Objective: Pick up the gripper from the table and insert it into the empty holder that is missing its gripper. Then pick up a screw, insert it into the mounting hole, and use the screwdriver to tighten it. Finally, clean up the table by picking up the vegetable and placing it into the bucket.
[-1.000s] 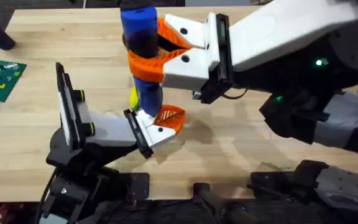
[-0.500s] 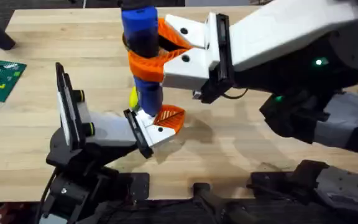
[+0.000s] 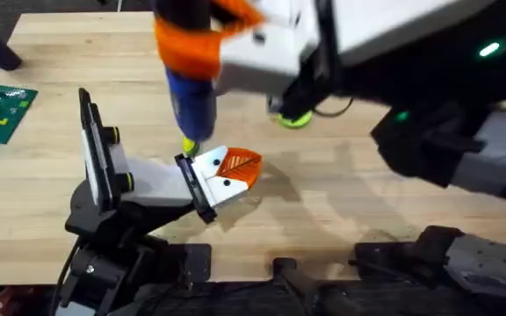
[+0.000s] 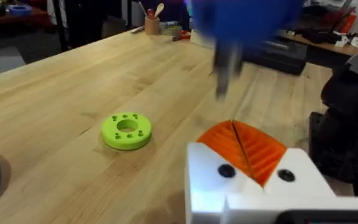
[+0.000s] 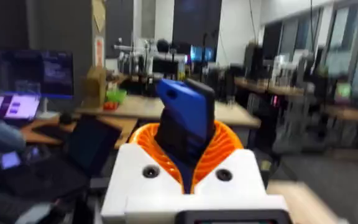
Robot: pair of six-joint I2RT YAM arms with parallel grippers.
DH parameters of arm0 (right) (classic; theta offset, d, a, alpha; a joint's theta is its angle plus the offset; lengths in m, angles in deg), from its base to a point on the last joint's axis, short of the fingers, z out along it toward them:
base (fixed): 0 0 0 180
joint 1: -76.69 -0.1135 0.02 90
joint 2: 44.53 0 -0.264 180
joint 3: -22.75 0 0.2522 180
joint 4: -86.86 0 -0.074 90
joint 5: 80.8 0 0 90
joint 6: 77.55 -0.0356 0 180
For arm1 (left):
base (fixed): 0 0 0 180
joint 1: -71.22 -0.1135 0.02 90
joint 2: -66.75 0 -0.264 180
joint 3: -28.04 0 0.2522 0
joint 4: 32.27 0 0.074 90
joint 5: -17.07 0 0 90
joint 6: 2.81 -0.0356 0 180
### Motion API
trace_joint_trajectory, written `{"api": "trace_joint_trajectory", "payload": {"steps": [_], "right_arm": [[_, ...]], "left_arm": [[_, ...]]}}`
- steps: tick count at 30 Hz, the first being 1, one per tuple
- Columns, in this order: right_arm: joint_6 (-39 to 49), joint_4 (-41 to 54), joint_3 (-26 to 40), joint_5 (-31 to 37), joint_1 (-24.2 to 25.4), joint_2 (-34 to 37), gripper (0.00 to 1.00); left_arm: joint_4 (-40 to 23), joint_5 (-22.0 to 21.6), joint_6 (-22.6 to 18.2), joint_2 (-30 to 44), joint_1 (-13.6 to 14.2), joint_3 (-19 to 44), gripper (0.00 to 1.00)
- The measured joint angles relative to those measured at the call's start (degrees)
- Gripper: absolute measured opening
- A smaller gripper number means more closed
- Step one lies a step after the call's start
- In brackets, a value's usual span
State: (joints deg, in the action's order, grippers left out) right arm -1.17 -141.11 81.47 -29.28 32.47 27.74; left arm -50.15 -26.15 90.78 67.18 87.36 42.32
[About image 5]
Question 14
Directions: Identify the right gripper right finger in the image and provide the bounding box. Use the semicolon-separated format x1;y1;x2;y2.
193;120;269;196

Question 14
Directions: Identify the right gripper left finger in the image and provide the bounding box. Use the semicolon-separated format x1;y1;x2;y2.
100;122;185;219

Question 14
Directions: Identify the blue electric screwdriver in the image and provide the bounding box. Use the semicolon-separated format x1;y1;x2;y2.
153;78;216;194

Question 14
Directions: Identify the black laptop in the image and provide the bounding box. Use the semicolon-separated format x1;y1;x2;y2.
0;114;123;200

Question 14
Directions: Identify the wooden desk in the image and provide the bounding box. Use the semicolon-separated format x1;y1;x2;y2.
19;114;139;149

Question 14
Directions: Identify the long wooden table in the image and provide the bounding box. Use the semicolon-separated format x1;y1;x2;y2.
75;94;262;129

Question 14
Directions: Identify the red toy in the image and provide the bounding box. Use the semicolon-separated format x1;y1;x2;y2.
102;101;119;111

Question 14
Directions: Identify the green bowl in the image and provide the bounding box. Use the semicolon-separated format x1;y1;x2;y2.
105;88;127;104

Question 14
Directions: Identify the cardboard box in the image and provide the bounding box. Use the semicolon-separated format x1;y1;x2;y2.
83;66;109;109

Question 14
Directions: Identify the wooden workbench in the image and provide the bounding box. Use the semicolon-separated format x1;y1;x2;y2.
234;76;306;98

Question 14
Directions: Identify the small lit phone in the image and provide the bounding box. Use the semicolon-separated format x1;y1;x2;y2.
0;151;23;170

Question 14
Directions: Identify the open laptop with lit screen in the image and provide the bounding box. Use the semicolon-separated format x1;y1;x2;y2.
0;93;42;121

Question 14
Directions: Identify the blue lit monitor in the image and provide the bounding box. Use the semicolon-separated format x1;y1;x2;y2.
189;45;216;63

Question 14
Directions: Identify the dark computer monitor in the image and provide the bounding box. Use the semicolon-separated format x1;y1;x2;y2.
0;49;75;100

